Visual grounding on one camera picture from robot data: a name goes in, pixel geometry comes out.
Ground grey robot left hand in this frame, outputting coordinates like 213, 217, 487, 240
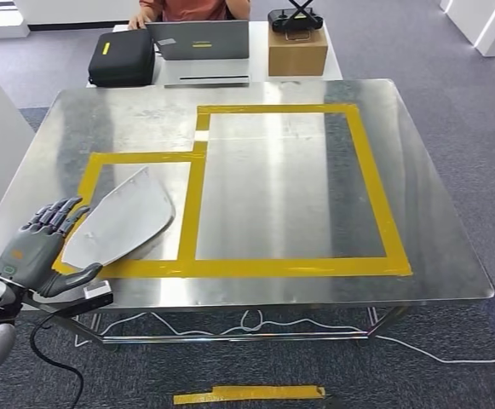
0, 196, 104, 299

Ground white curved plastic panel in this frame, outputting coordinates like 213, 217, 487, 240
61, 166, 176, 270

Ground stainless steel workbench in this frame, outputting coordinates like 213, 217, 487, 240
0, 78, 495, 347

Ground white desk chrome legs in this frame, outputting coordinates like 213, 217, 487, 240
0, 53, 36, 205

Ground black zipped carry case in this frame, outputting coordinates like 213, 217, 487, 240
88, 29, 156, 89

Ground grey laptop computer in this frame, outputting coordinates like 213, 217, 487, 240
145, 20, 252, 89

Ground person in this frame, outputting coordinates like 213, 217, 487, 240
128, 0, 252, 31

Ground yellow floor tape mark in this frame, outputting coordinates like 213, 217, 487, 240
172, 384, 326, 406

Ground black remote controller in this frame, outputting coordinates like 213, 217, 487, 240
267, 0, 325, 33

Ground brown cardboard box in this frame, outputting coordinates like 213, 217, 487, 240
267, 25, 329, 78

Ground white lit platform block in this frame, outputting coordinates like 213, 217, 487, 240
439, 0, 495, 58

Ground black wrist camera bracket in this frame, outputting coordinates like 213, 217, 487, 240
22, 291, 115, 320

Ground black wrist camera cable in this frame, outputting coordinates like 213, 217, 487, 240
30, 315, 85, 409

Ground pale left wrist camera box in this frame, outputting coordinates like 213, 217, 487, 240
83, 280, 113, 300

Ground white power cable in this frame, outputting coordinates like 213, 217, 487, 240
74, 308, 495, 366

